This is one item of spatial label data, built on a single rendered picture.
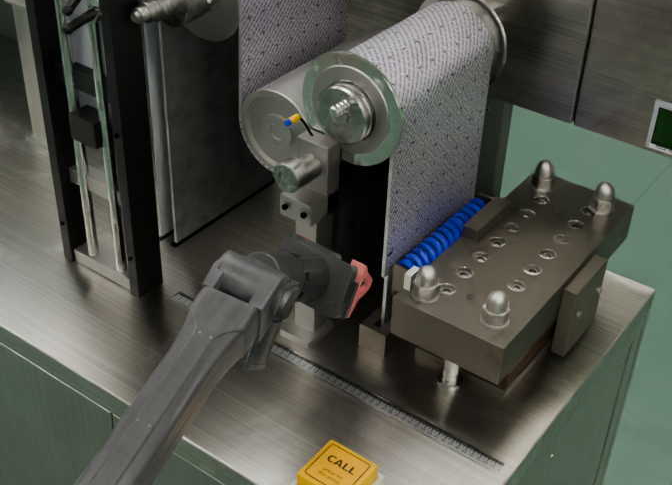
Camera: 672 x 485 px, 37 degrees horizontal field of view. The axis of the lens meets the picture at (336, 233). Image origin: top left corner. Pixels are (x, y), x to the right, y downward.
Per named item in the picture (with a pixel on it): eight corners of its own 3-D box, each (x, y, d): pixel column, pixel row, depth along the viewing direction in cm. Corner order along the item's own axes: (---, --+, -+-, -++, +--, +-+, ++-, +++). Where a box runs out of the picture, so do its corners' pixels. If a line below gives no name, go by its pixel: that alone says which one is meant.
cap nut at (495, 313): (474, 321, 125) (478, 293, 122) (488, 307, 127) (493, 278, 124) (500, 333, 123) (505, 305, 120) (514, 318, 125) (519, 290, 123)
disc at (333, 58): (301, 143, 130) (302, 37, 121) (303, 142, 130) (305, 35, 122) (396, 182, 123) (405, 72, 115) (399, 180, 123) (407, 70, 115)
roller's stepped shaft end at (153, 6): (125, 26, 124) (123, 1, 122) (160, 11, 128) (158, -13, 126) (144, 33, 122) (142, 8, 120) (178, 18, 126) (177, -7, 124)
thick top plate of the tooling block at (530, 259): (389, 332, 132) (392, 296, 128) (531, 201, 158) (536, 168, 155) (497, 385, 124) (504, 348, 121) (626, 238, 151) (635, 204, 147)
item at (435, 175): (381, 276, 133) (389, 156, 122) (470, 200, 149) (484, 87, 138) (384, 277, 133) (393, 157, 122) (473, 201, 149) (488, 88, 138)
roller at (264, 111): (241, 156, 139) (239, 77, 132) (349, 91, 156) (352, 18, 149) (311, 186, 133) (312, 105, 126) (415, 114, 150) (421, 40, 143)
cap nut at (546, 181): (525, 187, 150) (530, 161, 148) (537, 177, 153) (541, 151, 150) (547, 195, 149) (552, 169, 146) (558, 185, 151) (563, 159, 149)
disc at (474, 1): (409, 75, 147) (417, -23, 139) (411, 73, 148) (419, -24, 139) (498, 105, 140) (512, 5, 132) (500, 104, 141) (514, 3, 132)
